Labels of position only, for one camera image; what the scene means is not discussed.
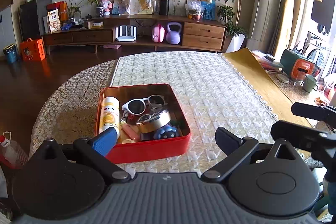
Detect white yellow bottle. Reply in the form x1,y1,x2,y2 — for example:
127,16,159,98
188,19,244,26
98,97,120,139

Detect pink eraser stick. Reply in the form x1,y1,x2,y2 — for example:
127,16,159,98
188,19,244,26
121,123,141,142

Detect white sunglasses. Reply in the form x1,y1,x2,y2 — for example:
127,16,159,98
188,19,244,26
121,94,167,118

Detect purple sheep toy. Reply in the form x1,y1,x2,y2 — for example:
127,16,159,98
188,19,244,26
153,124,180,140

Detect round gold tin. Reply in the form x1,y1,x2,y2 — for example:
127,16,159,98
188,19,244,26
135,109,171,134

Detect green mug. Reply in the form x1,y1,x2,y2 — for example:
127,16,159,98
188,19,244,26
302,75,318,93

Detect yellow table runner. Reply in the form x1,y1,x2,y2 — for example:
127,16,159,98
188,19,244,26
223,48,311,127

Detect clear glass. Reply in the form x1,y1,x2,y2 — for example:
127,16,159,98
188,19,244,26
293,70,306,86

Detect lace tablecloth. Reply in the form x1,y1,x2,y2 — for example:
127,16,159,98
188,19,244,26
30,60,118,155

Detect round white lid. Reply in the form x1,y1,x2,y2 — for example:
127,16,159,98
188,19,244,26
276,73,290,84

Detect cream quilted table mat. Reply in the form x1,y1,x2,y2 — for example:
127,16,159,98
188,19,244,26
110,51,280,174

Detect red metal tin box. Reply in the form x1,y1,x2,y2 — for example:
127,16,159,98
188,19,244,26
94,83,191,164

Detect white router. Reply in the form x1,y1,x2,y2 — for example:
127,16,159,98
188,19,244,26
114,25,137,42

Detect orange gift bag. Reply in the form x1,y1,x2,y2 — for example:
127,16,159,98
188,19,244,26
19,38,46,61

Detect wooden tv cabinet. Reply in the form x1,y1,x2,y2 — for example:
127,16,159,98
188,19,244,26
42,14,229,52

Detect purple kettlebell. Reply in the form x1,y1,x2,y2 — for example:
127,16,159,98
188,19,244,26
166,22,182,45

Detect blue bucket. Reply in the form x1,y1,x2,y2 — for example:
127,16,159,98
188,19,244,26
3,44,18,64

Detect pink toy case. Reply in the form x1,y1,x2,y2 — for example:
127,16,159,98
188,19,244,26
151,24,166,43

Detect black speaker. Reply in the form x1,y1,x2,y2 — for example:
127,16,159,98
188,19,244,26
159,0,170,16

